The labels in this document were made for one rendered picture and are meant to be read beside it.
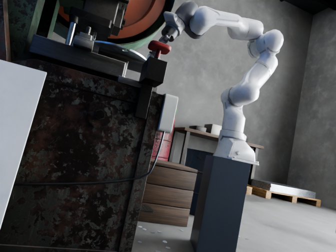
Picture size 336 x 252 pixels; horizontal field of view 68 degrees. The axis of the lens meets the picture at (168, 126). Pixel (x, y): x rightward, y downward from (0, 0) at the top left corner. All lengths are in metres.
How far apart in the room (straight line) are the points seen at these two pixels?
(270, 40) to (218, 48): 4.03
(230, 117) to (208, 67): 3.96
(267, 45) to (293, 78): 5.11
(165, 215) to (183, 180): 0.23
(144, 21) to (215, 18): 0.50
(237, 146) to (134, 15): 0.98
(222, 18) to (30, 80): 0.87
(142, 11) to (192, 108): 3.41
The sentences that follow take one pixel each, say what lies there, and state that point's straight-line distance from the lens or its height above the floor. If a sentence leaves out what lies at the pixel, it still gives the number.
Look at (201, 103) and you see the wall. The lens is 4.98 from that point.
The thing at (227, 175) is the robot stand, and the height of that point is 0.38.
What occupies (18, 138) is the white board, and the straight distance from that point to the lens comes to 0.79.
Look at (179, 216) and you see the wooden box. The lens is 1.60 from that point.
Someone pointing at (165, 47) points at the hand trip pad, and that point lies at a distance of 0.82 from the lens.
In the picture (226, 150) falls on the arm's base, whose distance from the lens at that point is 1.23.
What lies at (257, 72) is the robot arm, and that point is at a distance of 1.37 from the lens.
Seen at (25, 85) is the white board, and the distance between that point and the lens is 0.83.
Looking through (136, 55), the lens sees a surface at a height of 0.78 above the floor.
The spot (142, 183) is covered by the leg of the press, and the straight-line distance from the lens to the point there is 0.87.
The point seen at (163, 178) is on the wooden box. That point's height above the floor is 0.27.
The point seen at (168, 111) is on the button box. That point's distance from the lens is 0.87.
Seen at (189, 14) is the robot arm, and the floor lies 1.09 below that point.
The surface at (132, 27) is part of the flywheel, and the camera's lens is 1.58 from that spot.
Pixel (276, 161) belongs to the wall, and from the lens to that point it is 6.06.
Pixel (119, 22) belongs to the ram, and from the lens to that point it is 1.15.
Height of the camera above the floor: 0.43
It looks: 5 degrees up
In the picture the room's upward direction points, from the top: 12 degrees clockwise
